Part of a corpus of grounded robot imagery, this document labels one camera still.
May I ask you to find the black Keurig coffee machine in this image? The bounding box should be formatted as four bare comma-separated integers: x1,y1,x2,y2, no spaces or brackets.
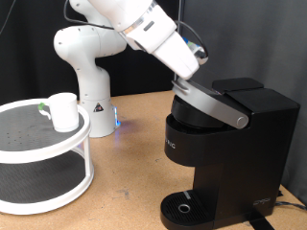
159,77,301,230

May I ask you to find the black machine power cable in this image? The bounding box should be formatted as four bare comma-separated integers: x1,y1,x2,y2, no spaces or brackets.
274,190,307,212

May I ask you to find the white mug green-taped handle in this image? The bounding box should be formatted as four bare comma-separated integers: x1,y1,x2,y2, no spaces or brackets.
37,92,81,133

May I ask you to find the white two-tier turntable shelf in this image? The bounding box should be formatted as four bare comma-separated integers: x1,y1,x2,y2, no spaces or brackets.
0,98,95,216

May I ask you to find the thin dark hanging cable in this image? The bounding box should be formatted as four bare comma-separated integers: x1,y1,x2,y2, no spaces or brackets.
0,0,17,36

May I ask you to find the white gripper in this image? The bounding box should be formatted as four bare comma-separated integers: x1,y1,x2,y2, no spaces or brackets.
121,6,201,87

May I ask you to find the black backdrop curtain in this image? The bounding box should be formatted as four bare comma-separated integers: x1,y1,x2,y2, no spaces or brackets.
0,0,180,106

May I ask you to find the grey partition panel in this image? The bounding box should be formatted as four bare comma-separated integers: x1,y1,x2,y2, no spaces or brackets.
174,0,307,205

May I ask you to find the black tape strip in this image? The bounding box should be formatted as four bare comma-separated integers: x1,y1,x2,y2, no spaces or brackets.
244,212,276,230

